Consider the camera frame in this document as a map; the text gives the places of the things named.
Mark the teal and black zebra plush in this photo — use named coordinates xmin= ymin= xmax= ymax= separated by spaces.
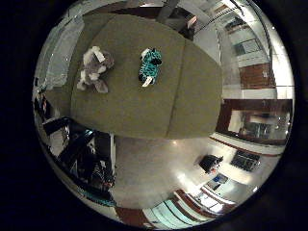
xmin=138 ymin=47 xmax=164 ymax=89

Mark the grey and white plush toy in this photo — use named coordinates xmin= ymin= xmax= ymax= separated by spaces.
xmin=76 ymin=45 xmax=116 ymax=94

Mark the clear plastic storage container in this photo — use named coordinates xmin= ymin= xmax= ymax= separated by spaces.
xmin=41 ymin=13 xmax=86 ymax=92

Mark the person in dark clothes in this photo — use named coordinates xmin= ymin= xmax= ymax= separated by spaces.
xmin=198 ymin=154 xmax=224 ymax=175

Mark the black equipment cart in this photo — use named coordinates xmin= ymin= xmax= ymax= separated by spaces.
xmin=42 ymin=116 xmax=116 ymax=193

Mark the grey metal pole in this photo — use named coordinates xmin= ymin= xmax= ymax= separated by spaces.
xmin=156 ymin=0 xmax=181 ymax=24

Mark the black floor equipment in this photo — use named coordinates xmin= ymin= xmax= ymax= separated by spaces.
xmin=34 ymin=92 xmax=53 ymax=121

